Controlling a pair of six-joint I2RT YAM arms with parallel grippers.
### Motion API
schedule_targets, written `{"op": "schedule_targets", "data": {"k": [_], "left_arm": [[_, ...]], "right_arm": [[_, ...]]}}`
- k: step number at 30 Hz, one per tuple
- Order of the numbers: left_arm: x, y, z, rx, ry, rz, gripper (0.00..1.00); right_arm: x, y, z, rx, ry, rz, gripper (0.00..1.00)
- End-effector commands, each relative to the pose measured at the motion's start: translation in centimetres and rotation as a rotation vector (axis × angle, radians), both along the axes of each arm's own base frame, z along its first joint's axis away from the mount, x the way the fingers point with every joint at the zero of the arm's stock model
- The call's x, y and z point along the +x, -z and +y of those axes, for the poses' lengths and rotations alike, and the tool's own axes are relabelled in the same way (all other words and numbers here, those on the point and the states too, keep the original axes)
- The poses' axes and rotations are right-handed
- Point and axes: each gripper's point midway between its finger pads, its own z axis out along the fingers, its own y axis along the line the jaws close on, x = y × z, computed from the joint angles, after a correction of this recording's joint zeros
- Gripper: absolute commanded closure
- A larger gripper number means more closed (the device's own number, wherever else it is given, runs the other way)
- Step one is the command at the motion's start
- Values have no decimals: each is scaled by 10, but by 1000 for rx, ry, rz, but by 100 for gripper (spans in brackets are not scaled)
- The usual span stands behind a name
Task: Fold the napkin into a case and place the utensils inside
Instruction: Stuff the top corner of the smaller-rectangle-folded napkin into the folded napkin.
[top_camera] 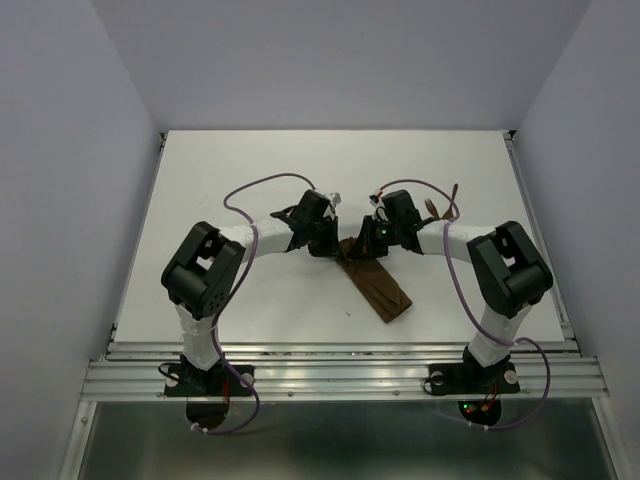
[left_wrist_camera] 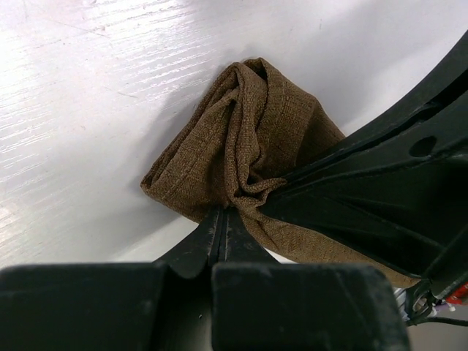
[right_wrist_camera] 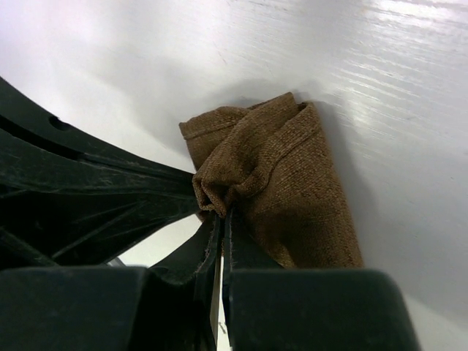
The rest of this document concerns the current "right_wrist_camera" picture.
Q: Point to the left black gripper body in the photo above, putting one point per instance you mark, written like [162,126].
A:
[68,198]

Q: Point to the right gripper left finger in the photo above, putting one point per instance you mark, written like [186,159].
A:
[172,305]

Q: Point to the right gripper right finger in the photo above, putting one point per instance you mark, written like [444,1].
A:
[268,307]

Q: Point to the brown cloth napkin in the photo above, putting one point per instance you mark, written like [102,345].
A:
[271,162]

